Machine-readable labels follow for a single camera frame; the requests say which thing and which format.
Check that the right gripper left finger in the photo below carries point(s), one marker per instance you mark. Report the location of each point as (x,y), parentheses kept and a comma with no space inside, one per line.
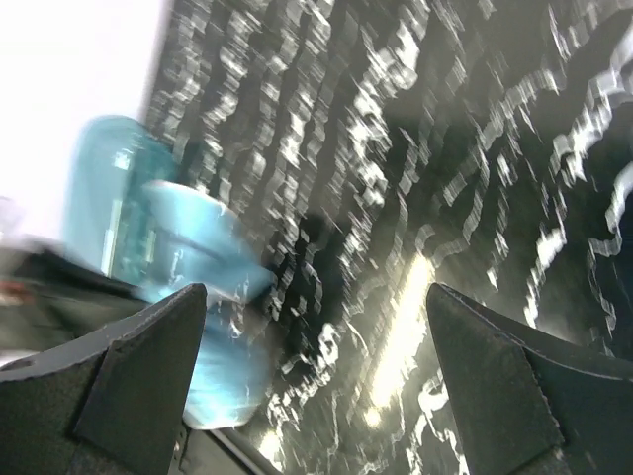
(110,402)

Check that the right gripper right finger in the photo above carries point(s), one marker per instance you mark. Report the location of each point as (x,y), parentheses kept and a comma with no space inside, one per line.
(525,402)

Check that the light blue patterned towel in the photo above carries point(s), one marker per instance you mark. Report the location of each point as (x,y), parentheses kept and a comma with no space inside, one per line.
(198,240)

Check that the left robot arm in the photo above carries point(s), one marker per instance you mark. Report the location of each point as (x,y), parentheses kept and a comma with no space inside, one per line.
(48,300)

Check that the clear teal plastic bin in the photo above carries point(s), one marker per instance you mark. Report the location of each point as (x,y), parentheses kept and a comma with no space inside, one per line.
(106,224)

